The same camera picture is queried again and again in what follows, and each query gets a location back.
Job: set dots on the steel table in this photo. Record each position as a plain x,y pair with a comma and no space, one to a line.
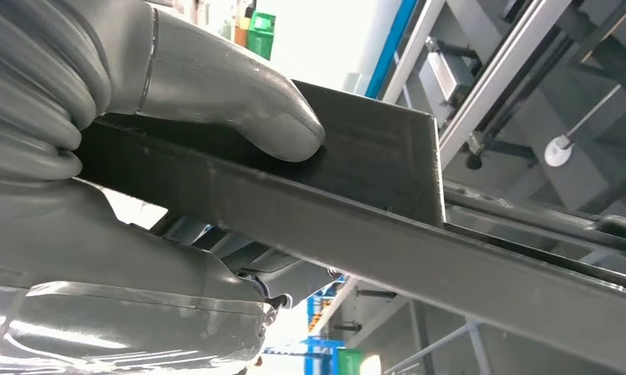
421,352

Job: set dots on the orange box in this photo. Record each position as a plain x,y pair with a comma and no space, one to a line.
241,33

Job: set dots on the blue steel shelf rack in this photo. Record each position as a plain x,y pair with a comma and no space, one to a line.
318,357

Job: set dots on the blue post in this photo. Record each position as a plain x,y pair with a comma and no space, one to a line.
390,46

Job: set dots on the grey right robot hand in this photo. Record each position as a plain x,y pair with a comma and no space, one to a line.
110,290

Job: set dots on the green crate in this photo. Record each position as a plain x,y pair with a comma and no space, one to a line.
350,362
262,36

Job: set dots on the white round foot pad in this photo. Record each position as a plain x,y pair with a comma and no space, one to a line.
557,151

